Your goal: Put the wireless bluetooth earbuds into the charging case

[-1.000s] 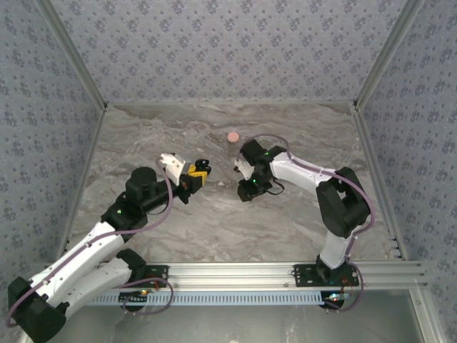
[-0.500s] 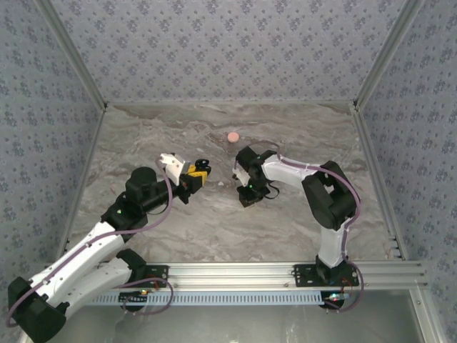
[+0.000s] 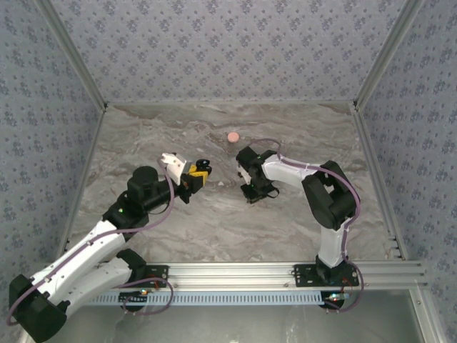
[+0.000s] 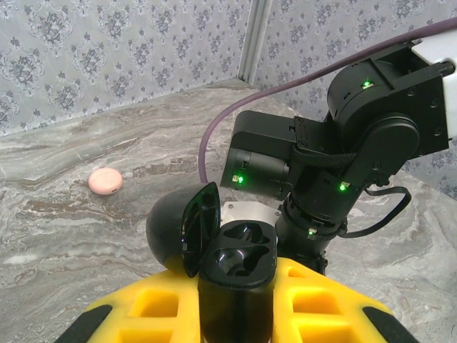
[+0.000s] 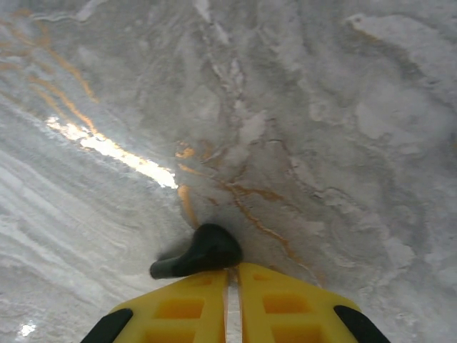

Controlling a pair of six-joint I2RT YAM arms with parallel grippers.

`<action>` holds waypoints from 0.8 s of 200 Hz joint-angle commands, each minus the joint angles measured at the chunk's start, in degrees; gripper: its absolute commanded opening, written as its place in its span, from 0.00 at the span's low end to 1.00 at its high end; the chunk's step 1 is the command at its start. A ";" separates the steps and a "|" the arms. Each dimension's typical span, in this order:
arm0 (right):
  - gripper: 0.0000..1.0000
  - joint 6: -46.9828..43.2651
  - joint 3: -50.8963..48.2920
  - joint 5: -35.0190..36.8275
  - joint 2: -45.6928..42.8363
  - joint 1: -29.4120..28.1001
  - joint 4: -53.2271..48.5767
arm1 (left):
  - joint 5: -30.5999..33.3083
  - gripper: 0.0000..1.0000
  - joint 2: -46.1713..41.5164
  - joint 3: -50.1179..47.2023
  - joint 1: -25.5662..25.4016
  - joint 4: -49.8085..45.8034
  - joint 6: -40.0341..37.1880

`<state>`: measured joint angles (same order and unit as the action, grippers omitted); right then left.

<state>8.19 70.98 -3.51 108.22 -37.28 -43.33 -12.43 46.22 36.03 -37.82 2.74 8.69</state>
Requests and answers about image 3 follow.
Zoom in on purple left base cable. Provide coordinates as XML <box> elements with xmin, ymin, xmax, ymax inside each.
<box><xmin>120</xmin><ymin>275</ymin><xmax>175</xmax><ymax>317</ymax></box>

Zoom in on grey metal base panel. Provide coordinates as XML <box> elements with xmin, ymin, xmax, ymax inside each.
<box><xmin>21</xmin><ymin>288</ymin><xmax>449</xmax><ymax>343</ymax></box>

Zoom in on aluminium frame post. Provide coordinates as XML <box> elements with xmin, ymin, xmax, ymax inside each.
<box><xmin>34</xmin><ymin>0</ymin><xmax>109</xmax><ymax>110</ymax></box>
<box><xmin>352</xmin><ymin>0</ymin><xmax>428</xmax><ymax>110</ymax></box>

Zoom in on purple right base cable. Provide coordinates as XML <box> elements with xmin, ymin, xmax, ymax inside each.
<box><xmin>323</xmin><ymin>259</ymin><xmax>366</xmax><ymax>314</ymax></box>

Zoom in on long aluminium base rail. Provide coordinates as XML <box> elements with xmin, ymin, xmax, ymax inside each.
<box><xmin>39</xmin><ymin>262</ymin><xmax>428</xmax><ymax>291</ymax></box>

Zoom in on thin aluminium side rail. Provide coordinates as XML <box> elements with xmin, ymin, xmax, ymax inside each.
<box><xmin>55</xmin><ymin>106</ymin><xmax>108</xmax><ymax>264</ymax></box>

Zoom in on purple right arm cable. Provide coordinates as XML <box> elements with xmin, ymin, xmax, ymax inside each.
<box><xmin>248</xmin><ymin>137</ymin><xmax>361</xmax><ymax>265</ymax></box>

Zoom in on slotted pale blue cable duct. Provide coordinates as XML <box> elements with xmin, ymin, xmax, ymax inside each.
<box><xmin>84</xmin><ymin>289</ymin><xmax>326</xmax><ymax>307</ymax></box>

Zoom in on wide aluminium side rail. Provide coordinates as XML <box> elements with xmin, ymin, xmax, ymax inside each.
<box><xmin>351</xmin><ymin>101</ymin><xmax>408</xmax><ymax>261</ymax></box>

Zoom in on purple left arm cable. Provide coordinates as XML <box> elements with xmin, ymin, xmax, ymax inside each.
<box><xmin>6</xmin><ymin>164</ymin><xmax>176</xmax><ymax>328</ymax></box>

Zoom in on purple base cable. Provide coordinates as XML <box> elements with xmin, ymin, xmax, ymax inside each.
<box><xmin>323</xmin><ymin>259</ymin><xmax>366</xmax><ymax>314</ymax></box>
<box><xmin>120</xmin><ymin>275</ymin><xmax>175</xmax><ymax>317</ymax></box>

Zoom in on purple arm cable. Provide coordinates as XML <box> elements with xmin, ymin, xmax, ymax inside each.
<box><xmin>6</xmin><ymin>164</ymin><xmax>176</xmax><ymax>328</ymax></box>
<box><xmin>248</xmin><ymin>137</ymin><xmax>361</xmax><ymax>265</ymax></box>

